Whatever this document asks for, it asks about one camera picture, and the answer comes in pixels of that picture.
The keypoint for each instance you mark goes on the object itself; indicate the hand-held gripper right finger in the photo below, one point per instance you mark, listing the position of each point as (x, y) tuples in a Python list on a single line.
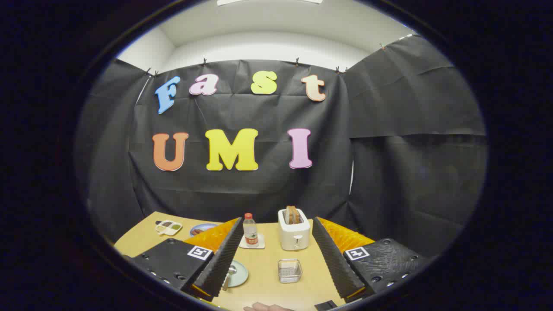
[(335, 259)]

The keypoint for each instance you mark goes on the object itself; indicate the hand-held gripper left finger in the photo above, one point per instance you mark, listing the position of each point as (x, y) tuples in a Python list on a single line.
[(222, 263)]

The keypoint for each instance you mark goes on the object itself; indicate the pale green plate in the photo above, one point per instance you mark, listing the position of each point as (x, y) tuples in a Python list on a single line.
[(241, 275)]

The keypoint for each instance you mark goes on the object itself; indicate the brown meat pieces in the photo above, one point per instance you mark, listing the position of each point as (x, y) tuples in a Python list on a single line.
[(197, 232)]

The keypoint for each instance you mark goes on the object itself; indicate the blue patterned plate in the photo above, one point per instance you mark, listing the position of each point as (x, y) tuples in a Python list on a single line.
[(205, 226)]

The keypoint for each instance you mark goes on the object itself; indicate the clear water bottle red cap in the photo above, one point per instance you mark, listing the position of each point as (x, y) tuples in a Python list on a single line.
[(250, 231)]

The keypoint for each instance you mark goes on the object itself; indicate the white square coaster tray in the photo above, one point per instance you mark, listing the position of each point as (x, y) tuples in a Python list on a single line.
[(261, 244)]

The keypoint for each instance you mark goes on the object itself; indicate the white toaster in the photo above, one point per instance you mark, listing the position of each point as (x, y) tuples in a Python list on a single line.
[(293, 236)]

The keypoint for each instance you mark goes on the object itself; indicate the clear perforated drain basket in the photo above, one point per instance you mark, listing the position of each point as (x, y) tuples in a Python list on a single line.
[(289, 271)]

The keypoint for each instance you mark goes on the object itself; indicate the black table clamp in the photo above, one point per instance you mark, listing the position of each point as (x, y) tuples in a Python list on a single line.
[(325, 306)]

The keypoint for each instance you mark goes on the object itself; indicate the toast slice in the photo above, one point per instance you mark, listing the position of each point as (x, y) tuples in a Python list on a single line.
[(296, 214), (288, 214)]

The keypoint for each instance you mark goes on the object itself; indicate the white divided sauce dish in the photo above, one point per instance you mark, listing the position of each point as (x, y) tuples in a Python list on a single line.
[(168, 227)]

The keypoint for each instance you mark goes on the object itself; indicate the black backdrop cloth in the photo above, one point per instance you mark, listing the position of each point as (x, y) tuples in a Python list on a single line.
[(389, 172)]

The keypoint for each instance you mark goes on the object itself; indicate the ceiling light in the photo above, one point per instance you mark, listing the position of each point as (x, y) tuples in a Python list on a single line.
[(268, 1)]

